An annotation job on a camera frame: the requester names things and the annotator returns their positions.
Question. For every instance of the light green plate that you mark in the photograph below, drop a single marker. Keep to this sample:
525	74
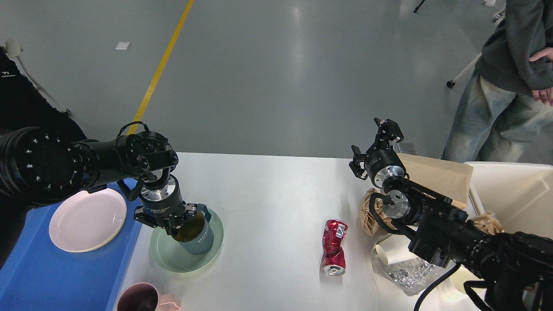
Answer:
173	257

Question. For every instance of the white office chair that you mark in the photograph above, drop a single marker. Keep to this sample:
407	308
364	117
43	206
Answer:
497	18

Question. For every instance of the blue plastic tray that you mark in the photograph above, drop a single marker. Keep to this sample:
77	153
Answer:
38	276

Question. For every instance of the white plastic bin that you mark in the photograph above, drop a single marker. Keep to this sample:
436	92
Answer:
520	195

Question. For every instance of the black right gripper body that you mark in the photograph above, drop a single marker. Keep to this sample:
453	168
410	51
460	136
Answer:
384	165

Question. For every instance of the person in black clothes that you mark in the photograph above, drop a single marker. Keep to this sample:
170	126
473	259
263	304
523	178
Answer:
21	105

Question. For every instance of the pink plate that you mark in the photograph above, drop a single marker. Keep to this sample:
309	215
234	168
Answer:
87	221

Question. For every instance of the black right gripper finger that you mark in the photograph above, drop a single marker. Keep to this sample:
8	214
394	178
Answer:
387	134
357	163

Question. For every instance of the crumpled clear plastic wrap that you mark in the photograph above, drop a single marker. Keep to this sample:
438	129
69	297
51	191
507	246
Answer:
411	276

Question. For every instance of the teal mug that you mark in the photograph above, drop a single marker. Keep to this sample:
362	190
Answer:
203	242

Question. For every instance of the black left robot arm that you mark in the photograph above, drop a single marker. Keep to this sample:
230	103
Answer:
40	167

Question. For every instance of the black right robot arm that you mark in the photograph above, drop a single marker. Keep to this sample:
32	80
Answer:
506	264

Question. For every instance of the crushed red soda can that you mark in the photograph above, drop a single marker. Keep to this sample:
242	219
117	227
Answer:
333	263

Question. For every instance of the person in grey hoodie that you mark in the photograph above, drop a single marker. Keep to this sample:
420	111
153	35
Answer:
508	98

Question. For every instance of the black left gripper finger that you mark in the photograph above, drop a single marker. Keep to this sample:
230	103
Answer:
186	223
141	216

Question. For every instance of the white paper cup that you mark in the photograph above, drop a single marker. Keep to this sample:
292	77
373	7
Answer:
394	250
461	276

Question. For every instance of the white paper cup lower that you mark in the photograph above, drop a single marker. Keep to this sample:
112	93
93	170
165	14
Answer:
461	276

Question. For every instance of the brown paper bag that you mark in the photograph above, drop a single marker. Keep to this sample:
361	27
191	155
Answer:
451	179

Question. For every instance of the pink mug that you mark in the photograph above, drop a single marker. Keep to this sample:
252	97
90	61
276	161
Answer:
146	297

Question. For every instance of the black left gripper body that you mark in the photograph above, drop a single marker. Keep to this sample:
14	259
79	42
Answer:
162	202

